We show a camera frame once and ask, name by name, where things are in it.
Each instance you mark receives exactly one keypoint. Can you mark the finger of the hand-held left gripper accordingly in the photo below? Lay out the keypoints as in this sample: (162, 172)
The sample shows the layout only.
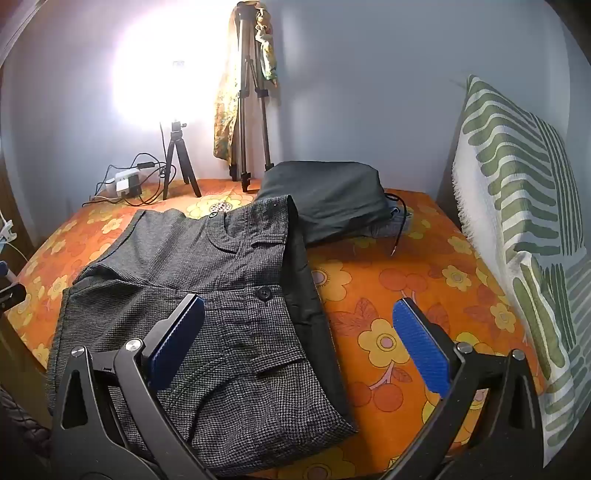
(11, 297)

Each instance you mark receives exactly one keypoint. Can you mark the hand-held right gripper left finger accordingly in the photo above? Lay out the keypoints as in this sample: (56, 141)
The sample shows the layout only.
(178, 341)

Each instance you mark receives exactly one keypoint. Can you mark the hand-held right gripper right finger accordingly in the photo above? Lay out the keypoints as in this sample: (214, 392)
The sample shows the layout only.
(422, 350)

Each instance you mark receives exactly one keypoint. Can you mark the grey houndstooth pants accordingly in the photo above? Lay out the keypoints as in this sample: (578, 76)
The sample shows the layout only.
(221, 277)

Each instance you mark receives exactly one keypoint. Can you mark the dark folded pants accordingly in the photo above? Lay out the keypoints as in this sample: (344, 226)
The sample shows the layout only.
(323, 198)

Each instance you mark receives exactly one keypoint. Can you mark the orange floral bedsheet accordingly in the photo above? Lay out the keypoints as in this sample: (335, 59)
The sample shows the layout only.
(392, 267)

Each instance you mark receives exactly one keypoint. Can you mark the white power adapter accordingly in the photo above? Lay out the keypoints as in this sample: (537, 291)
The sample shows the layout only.
(123, 187)

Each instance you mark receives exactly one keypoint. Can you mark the black power adapter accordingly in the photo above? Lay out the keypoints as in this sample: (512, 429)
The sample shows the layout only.
(136, 187)

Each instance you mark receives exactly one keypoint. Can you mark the white power strip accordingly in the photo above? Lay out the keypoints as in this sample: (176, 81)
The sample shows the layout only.
(125, 174)

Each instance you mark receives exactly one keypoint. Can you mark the green striped pillow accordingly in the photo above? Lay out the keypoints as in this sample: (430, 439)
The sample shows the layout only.
(517, 184)

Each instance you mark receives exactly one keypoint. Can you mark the small black tripod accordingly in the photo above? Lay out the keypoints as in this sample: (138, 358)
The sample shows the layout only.
(178, 138)

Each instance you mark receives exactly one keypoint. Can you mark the yellow floral cloth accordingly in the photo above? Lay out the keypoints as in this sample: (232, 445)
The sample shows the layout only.
(224, 115)

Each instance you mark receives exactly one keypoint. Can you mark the tall metal tripod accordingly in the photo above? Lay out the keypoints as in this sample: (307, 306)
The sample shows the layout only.
(244, 92)

